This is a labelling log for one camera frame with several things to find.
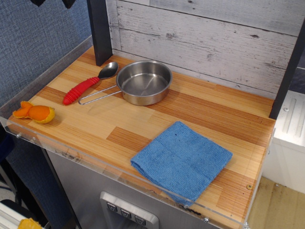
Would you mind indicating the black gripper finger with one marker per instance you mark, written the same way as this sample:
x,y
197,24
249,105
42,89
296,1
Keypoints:
x,y
37,2
68,3

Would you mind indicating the stainless steel pot with handle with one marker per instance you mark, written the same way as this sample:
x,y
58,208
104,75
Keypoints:
x,y
140,83

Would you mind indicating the folded blue cloth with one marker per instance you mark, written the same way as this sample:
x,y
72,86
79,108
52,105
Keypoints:
x,y
182,162

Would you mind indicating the yellow cloth object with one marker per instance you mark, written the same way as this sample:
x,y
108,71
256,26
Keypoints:
x,y
29,224

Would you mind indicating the orange plush fish toy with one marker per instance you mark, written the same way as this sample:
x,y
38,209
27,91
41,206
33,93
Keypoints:
x,y
38,113

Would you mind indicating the clear acrylic front guard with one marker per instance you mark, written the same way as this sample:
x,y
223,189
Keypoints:
x,y
238,203

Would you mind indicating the stainless steel cabinet front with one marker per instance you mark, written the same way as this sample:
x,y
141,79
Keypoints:
x,y
83,187

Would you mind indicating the silver button control panel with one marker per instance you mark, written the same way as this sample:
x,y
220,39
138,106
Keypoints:
x,y
126,212

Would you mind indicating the white ribbed appliance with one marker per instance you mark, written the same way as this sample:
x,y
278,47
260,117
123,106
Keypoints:
x,y
285,160

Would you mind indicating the dark left vertical post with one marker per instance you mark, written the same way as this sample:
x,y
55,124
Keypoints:
x,y
100,30

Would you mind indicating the dark vertical post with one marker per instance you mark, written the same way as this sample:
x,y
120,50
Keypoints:
x,y
100,30
288,76

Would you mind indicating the red-handled metal spoon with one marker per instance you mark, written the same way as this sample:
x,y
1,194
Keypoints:
x,y
107,72

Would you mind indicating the dark right vertical post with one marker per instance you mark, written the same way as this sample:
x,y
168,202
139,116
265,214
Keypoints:
x,y
288,76

